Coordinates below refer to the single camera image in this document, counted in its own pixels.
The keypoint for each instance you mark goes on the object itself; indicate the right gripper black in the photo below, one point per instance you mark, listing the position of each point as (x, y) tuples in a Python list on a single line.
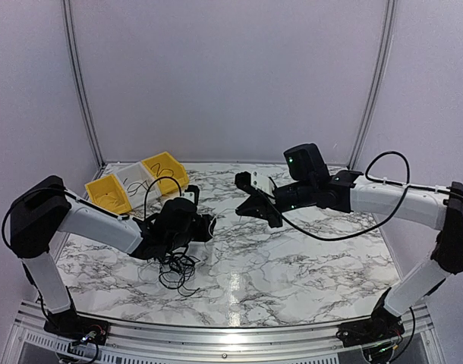
[(256, 206)]

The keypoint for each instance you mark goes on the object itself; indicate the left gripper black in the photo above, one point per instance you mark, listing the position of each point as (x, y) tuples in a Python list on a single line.
[(203, 233)]

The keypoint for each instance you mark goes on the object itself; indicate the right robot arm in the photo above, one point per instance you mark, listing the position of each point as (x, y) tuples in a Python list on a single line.
[(439, 208)]

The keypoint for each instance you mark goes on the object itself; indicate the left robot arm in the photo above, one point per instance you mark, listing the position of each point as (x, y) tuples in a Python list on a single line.
[(49, 207)]

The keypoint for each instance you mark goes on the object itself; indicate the yellow bin far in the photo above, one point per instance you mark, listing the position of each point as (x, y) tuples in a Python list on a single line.
[(165, 165)]

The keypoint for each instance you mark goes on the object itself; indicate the yellow bin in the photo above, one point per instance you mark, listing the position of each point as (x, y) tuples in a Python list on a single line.
[(165, 165), (108, 193)]

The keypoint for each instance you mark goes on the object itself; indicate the white bin middle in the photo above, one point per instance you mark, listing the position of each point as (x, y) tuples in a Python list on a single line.
[(136, 181)]

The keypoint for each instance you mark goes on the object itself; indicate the yellow bin near left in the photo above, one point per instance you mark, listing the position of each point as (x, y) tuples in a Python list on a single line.
[(108, 193)]

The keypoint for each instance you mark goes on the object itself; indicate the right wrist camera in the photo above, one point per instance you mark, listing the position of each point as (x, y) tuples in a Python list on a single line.
[(253, 183)]

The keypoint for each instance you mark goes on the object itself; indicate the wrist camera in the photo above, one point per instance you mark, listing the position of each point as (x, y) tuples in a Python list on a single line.
[(253, 183), (192, 194)]

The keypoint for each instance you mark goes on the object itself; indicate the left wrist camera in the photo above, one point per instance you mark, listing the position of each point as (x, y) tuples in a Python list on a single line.
[(192, 194)]

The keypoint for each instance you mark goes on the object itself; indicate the right corner aluminium post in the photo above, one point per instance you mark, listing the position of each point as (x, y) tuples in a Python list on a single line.
[(379, 70)]

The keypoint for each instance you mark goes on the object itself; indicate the corner aluminium post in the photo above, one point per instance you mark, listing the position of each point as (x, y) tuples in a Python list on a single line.
[(379, 70), (77, 74)]

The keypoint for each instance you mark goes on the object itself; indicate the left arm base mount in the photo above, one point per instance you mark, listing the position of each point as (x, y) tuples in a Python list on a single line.
[(71, 325)]

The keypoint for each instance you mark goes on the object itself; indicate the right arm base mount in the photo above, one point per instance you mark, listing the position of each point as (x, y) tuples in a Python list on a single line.
[(378, 327)]

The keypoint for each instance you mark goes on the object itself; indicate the aluminium front rail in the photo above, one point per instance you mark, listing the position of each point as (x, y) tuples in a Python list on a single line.
[(138, 342)]

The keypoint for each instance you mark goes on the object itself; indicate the left corner aluminium post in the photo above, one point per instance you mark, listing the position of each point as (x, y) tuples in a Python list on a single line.
[(77, 74)]

